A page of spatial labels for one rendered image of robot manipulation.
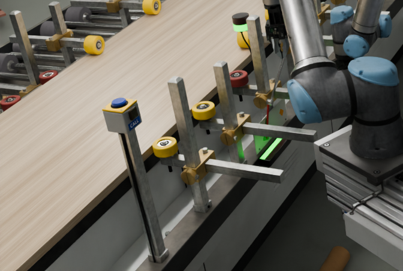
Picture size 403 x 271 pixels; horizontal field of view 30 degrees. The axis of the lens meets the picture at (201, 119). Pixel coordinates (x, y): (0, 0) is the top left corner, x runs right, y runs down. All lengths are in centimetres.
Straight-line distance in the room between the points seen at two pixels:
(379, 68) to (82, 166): 104
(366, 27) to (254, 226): 123
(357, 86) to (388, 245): 38
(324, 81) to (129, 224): 92
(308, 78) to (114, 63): 144
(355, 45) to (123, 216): 90
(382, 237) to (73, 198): 94
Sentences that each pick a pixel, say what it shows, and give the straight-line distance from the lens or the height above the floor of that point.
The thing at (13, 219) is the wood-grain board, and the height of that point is 90.
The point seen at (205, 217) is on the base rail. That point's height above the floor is 70.
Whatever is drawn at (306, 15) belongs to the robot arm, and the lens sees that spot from 192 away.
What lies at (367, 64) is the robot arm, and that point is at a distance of 188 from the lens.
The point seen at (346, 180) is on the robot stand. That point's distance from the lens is 206.
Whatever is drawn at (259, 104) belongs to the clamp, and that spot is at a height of 84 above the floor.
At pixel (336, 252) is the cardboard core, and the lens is 318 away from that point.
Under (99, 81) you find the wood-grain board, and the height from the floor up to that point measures 90.
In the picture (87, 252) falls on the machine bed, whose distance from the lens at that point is 233.
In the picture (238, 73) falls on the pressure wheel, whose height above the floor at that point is 91.
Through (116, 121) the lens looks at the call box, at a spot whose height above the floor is 119.
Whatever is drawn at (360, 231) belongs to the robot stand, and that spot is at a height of 93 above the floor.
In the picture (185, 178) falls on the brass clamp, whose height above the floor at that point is 84.
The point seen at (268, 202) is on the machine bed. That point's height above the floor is 18.
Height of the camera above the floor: 207
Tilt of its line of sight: 27 degrees down
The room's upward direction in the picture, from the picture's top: 12 degrees counter-clockwise
